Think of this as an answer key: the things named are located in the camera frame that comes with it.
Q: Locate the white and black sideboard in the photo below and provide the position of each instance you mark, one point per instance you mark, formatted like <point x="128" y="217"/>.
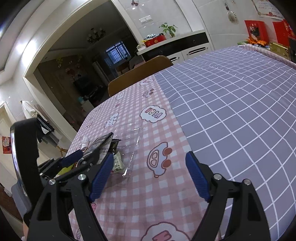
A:
<point x="185" y="46"/>

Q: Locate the navy striped jacket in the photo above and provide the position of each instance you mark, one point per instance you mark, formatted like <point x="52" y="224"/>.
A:
<point x="45" y="128"/>

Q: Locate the person's left forearm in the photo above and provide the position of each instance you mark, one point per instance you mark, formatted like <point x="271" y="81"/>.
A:
<point x="25" y="231"/>

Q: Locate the double wall switch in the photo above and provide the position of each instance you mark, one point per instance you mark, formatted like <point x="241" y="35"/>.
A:
<point x="145" y="19"/>

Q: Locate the white standing air conditioner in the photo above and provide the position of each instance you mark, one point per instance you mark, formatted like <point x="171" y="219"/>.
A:
<point x="99" y="69"/>

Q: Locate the red gift box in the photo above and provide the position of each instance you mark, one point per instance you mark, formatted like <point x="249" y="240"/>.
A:
<point x="255" y="29"/>

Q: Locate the pink checked cartoon tablecloth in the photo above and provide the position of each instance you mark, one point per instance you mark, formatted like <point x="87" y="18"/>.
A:
<point x="143" y="190"/>

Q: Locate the gold box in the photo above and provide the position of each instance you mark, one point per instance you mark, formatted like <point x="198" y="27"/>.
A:
<point x="278" y="48"/>

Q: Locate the white hanging brush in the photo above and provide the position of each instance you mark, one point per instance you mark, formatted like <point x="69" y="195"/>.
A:
<point x="231" y="14"/>

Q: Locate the clear plastic packaging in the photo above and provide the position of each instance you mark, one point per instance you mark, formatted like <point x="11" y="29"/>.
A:
<point x="133" y="143"/>

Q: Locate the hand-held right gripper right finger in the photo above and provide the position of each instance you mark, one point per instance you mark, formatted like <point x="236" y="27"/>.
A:
<point x="197" y="178"/>

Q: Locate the grey checked tablecloth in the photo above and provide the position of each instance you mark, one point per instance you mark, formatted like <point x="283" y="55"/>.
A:
<point x="231" y="104"/>

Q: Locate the black white printed wrapper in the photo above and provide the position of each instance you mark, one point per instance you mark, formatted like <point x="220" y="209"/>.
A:
<point x="99" y="143"/>

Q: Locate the white tissue box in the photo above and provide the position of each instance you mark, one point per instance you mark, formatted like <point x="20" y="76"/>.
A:
<point x="140" y="46"/>

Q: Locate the butterfly wall sticker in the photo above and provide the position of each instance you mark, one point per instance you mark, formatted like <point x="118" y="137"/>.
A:
<point x="134" y="2"/>

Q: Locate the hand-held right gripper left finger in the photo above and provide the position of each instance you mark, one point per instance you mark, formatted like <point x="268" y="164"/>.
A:
<point x="101" y="178"/>

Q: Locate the small white candy packet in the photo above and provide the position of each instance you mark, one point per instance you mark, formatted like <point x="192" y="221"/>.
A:
<point x="118" y="163"/>

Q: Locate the black chandelier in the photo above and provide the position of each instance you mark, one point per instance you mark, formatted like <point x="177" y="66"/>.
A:
<point x="96" y="36"/>

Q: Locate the red box with items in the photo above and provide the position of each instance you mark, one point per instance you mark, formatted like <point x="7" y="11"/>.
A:
<point x="155" y="39"/>

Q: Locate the potted green plant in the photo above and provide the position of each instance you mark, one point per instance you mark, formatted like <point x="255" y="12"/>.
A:
<point x="170" y="29"/>

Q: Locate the small white bottle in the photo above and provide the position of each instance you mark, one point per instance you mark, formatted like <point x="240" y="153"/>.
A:
<point x="86" y="141"/>

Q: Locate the red paper bag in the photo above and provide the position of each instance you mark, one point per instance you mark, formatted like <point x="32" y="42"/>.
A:
<point x="281" y="30"/>

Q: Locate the orange and green packets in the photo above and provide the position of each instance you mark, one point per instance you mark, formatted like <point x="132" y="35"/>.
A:
<point x="254" y="41"/>

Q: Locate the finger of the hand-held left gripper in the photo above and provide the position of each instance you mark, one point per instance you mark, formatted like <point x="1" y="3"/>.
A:
<point x="89" y="155"/>
<point x="71" y="157"/>

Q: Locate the wooden dining chair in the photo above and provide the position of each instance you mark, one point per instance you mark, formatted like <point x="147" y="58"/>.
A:
<point x="138" y="74"/>

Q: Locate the barred window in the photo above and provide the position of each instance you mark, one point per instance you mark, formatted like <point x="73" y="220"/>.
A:
<point x="116" y="52"/>

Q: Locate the wooden coat rack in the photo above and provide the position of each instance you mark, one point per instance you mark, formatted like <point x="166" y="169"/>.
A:
<point x="62" y="150"/>

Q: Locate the teal toy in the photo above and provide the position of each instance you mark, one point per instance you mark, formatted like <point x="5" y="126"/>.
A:
<point x="81" y="100"/>

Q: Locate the red diamond door decoration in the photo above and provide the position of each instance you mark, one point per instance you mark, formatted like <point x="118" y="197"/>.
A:
<point x="6" y="144"/>

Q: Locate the dark foil packet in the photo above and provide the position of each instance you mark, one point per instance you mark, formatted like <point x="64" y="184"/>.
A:
<point x="115" y="144"/>

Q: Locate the wall paper certificate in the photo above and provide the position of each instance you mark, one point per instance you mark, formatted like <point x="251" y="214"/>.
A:
<point x="266" y="8"/>

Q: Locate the television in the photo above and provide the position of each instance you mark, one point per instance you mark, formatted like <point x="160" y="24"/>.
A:
<point x="84" y="85"/>

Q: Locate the white jacket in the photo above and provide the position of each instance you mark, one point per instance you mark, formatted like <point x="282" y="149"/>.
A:
<point x="30" y="109"/>

